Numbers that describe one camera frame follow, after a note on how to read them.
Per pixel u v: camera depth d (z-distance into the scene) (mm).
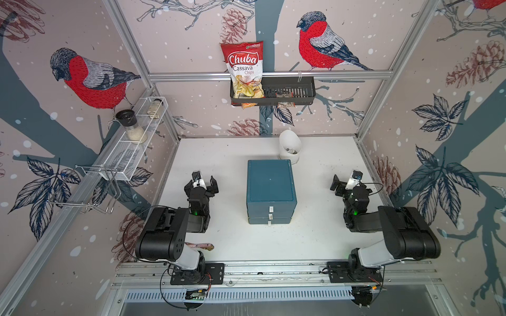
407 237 444
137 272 746
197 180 777
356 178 773
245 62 815
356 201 686
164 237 452
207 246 796
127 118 685
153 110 849
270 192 728
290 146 1080
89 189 587
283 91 1070
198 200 685
